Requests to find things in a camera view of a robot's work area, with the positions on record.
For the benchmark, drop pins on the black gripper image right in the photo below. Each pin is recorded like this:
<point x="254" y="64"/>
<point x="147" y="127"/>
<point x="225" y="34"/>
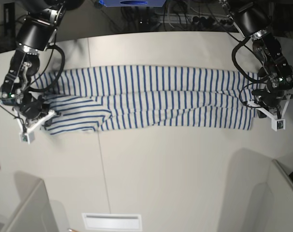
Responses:
<point x="269" y="101"/>

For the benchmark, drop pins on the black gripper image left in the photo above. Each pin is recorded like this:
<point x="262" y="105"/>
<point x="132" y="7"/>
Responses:
<point x="35" y="108"/>

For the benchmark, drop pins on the blue white striped T-shirt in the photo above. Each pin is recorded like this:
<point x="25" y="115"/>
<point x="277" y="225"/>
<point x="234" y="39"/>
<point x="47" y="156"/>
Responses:
<point x="107" y="98"/>

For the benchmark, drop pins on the grey partition panel left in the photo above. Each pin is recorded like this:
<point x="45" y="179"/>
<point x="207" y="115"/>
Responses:
<point x="33" y="214"/>

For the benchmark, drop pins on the grey partition panel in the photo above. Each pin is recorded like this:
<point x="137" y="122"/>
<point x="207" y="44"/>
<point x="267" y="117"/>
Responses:
<point x="33" y="214"/>
<point x="281" y="217"/>

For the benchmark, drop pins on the grey partition panel right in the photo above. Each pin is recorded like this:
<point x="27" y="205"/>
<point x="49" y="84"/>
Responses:
<point x="281" y="217"/>

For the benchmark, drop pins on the white power strip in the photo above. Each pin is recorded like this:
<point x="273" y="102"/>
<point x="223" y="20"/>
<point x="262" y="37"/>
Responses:
<point x="193" y="19"/>

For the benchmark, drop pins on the blue box with oval hole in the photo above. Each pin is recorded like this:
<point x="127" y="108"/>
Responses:
<point x="132" y="3"/>

